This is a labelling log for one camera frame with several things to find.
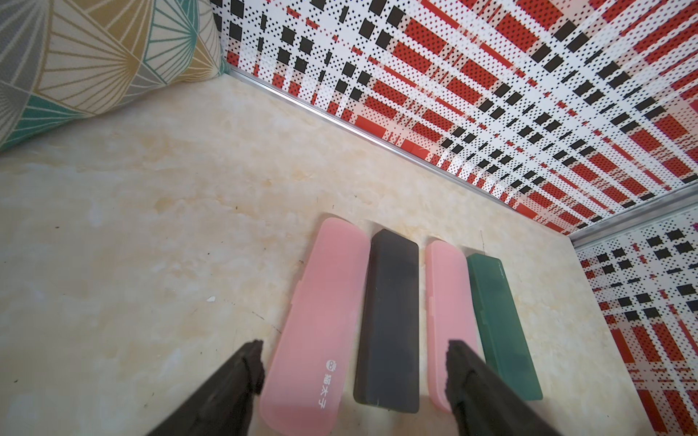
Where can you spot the patterned throw pillow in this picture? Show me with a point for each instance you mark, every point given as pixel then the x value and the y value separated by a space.
pixel 67 60

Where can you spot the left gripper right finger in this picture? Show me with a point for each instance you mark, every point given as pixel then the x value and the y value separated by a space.
pixel 482 403

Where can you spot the black pencil case middle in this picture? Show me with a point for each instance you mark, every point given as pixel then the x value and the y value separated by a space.
pixel 387 370

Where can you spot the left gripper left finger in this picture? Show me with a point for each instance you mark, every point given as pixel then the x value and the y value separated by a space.
pixel 224 403

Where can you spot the green pencil case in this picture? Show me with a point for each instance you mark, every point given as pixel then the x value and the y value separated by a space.
pixel 502 336

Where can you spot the pink pencil case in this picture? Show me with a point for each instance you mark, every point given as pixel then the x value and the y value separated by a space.
pixel 450 313
pixel 305 383

